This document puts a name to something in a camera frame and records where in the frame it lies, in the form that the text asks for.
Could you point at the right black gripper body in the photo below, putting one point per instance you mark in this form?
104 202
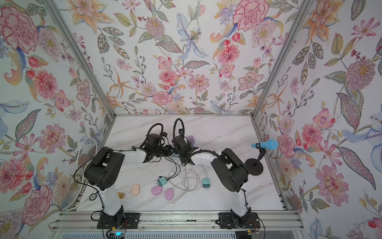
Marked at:
177 152

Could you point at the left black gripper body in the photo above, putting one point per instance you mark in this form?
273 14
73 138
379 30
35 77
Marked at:
161 151

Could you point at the teal charger with black cable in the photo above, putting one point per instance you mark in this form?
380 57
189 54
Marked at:
161 181

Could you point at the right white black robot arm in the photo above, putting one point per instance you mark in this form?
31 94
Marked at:
230 170

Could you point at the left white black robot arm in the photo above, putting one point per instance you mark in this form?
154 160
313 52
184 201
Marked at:
103 171

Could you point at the purple power strip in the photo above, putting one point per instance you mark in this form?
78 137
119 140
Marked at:
191 139

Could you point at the purple earbud case left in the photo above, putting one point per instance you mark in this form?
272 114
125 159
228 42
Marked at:
156 190

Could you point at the purple earbud case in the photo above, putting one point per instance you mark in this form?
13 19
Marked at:
156 190
169 194

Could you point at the peach earbud case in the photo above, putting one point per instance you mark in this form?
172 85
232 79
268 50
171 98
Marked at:
135 189

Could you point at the purple earbud case right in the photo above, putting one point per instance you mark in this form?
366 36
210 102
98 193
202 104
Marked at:
169 194

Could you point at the small brass knob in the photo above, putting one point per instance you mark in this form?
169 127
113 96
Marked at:
121 195

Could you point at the blue microphone on stand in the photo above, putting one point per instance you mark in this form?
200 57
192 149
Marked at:
254 166

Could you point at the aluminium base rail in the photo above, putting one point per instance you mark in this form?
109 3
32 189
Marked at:
174 220

